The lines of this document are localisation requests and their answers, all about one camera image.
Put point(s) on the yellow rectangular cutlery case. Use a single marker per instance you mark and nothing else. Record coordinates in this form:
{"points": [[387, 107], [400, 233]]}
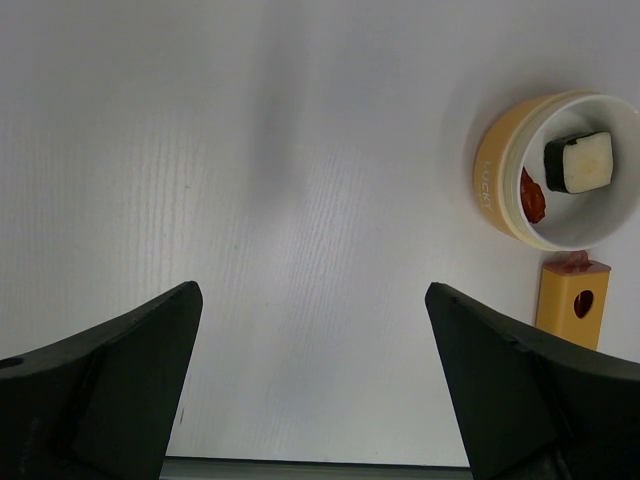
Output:
{"points": [[572, 297]]}

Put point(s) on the aluminium front rail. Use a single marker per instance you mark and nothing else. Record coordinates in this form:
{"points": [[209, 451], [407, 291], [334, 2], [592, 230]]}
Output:
{"points": [[206, 468]]}

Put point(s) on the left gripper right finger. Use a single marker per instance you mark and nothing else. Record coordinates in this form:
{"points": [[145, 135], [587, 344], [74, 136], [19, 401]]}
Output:
{"points": [[530, 405]]}

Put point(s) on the orange red food piece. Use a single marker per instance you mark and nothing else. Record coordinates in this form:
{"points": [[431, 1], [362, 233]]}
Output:
{"points": [[532, 198]]}

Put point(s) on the round yellow lunch bowl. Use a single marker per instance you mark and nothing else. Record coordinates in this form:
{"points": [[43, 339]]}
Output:
{"points": [[515, 143]]}

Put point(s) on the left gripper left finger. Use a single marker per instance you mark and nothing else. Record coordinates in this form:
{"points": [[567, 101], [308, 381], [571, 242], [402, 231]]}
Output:
{"points": [[100, 404]]}

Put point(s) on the rice roll with seaweed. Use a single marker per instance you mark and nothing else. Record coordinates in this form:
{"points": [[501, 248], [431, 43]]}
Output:
{"points": [[579, 163]]}

